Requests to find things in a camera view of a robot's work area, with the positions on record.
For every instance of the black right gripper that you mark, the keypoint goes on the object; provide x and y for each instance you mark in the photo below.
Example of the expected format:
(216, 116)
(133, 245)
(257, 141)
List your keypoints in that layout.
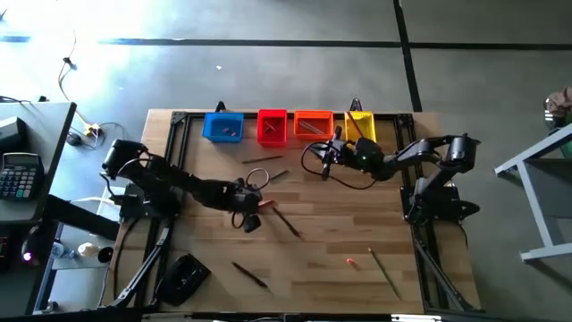
(348, 152)

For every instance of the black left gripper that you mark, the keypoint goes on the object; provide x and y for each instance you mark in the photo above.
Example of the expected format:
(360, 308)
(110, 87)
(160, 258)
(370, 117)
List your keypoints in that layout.
(246, 201)

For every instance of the red marker pen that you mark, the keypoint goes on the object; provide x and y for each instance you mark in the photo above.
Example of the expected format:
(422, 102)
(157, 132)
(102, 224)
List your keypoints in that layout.
(269, 205)

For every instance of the dark red printed crayon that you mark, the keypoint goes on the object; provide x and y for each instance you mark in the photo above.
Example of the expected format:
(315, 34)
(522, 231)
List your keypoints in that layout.
(269, 129)

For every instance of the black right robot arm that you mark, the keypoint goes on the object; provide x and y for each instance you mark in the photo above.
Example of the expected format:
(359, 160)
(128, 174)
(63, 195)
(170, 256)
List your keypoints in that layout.
(460, 152)

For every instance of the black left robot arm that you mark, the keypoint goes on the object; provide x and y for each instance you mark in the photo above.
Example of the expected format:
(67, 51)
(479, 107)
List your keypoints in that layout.
(179, 183)

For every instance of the orange plastic bin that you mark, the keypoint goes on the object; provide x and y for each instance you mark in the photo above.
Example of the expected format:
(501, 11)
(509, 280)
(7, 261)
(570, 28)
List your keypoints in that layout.
(328, 127)

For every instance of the black pen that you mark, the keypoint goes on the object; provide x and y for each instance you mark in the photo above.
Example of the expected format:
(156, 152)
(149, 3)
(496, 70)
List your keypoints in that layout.
(250, 274)
(288, 223)

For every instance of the dark pencil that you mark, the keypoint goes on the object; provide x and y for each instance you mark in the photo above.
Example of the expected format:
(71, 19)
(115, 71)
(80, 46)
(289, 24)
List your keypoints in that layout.
(263, 159)

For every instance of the red plastic bin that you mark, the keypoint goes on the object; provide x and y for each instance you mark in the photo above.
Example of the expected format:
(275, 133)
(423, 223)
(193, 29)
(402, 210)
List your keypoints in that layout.
(272, 138)

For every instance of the yellow plastic bin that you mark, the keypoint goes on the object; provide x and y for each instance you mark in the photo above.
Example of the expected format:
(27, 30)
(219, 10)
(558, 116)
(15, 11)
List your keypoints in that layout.
(368, 127)

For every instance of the black table clamp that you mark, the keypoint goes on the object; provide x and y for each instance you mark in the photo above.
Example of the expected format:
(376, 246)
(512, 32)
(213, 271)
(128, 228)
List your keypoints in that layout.
(355, 105)
(220, 107)

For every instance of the blue plastic bin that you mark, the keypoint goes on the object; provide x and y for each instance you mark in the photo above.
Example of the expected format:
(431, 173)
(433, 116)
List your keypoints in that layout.
(214, 127)

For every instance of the black plastic cradle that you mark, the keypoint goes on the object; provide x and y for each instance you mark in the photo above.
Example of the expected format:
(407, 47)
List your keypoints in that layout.
(183, 279)

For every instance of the olive pencil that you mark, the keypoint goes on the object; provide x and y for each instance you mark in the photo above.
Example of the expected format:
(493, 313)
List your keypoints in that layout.
(384, 273)

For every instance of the black round lid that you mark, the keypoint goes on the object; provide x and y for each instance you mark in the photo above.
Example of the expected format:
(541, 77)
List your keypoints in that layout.
(105, 254)

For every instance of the white jar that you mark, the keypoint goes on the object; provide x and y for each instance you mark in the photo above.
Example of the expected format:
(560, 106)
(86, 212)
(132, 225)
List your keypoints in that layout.
(88, 249)

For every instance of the clear plastic bottle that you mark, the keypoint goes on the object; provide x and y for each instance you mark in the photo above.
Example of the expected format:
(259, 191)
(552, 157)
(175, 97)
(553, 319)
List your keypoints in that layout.
(62, 250)

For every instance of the grey desk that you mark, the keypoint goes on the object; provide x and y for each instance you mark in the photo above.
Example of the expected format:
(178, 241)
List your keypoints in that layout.
(44, 134)

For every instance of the black device with pink light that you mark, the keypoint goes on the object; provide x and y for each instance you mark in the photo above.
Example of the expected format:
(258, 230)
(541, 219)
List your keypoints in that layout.
(27, 256)

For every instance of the brown crumpled cloth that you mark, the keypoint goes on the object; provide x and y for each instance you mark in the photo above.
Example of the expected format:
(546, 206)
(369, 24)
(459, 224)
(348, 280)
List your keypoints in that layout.
(561, 103)

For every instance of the black calculator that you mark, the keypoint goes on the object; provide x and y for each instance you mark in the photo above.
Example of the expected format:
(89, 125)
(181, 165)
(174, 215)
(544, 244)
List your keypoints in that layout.
(20, 176)

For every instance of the black box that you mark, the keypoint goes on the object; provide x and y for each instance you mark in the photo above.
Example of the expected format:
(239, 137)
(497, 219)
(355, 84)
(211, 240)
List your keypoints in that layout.
(12, 134)

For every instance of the black aluminium table frame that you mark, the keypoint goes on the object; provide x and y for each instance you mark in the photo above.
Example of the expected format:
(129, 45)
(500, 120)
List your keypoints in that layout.
(192, 115)

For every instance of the white metal table frame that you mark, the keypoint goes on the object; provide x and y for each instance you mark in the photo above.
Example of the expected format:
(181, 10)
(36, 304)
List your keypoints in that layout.
(532, 197)

